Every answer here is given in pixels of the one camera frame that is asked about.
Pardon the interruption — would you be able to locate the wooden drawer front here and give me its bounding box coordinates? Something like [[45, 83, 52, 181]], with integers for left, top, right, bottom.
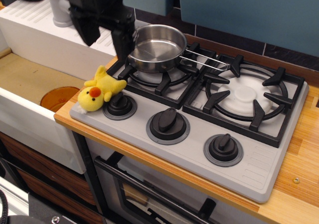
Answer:
[[0, 133, 105, 224]]

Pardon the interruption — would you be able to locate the black braided cable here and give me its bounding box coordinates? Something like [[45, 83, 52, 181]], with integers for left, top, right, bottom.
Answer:
[[0, 191, 9, 222]]

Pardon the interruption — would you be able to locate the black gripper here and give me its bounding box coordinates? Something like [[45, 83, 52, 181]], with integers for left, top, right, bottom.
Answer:
[[68, 0, 136, 61]]

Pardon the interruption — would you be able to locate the black burner grate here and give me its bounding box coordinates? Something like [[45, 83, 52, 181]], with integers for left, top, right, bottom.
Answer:
[[107, 42, 217, 109], [182, 54, 309, 148]]

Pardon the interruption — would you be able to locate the black right stove knob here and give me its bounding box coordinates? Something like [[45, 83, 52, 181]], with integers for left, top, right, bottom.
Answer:
[[203, 133, 244, 167]]

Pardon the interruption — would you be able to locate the grey toy stove top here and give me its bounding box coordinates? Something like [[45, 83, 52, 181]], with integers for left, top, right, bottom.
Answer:
[[70, 43, 309, 203]]

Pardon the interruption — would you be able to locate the oven door with handle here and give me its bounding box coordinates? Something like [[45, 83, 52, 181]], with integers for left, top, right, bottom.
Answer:
[[94, 151, 220, 224]]

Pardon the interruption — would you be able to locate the black right burner grate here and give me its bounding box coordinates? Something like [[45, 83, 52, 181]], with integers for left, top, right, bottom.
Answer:
[[182, 54, 309, 148]]

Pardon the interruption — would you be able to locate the orange plastic drain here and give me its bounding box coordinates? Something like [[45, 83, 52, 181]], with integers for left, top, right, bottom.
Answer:
[[40, 87, 79, 112]]

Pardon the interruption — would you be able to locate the black left burner grate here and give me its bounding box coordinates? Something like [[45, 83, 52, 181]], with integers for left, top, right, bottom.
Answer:
[[107, 42, 217, 109]]

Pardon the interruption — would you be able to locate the black middle stove knob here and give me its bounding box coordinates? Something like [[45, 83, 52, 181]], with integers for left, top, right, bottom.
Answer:
[[146, 108, 190, 145]]

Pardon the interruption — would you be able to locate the yellow stuffed duck toy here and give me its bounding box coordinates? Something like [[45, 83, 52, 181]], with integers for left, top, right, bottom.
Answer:
[[77, 65, 127, 114]]

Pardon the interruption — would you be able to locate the white toy sink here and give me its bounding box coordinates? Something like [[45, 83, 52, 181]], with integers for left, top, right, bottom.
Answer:
[[0, 0, 115, 174]]

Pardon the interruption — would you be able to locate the black stove knob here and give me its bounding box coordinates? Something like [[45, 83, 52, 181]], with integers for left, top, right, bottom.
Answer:
[[103, 92, 137, 120], [146, 108, 190, 145], [203, 133, 244, 167]]

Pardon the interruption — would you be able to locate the grey toy faucet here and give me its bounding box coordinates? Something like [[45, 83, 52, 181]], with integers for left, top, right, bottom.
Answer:
[[49, 0, 73, 27]]

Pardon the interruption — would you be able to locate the white right burner cap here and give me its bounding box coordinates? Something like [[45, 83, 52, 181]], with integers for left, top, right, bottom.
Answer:
[[218, 76, 273, 116]]

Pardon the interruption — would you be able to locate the black left stove knob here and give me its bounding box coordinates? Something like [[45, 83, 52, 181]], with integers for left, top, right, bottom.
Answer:
[[103, 92, 137, 120]]

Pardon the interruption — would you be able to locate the stainless steel pan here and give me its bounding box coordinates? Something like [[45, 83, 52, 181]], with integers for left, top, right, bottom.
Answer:
[[127, 24, 229, 73]]

